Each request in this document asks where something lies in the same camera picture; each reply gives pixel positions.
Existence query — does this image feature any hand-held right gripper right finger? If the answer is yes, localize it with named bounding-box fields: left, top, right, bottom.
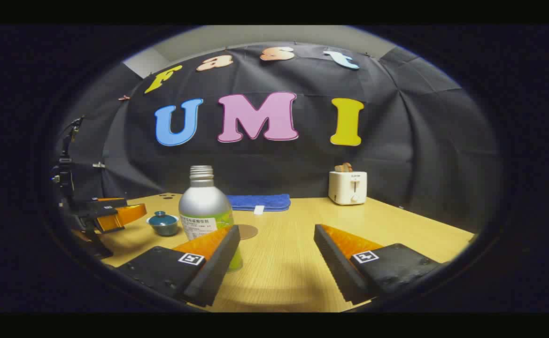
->
left=314, top=224, right=444, bottom=305

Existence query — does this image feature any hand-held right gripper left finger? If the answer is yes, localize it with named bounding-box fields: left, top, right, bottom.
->
left=115, top=225, right=241, bottom=308

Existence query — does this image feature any teal teacup white inside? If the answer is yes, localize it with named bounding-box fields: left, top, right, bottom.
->
left=147, top=217, right=180, bottom=237

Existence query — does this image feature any silver water bottle green label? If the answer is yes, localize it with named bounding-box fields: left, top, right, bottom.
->
left=178, top=165, right=244, bottom=273

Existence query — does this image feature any white toaster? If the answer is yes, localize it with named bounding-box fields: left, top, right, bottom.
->
left=328, top=171, right=368, bottom=206

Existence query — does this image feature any blue folded towel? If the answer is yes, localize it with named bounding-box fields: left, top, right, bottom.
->
left=226, top=194, right=291, bottom=213

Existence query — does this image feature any black backdrop cloth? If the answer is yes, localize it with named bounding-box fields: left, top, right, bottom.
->
left=54, top=42, right=500, bottom=230

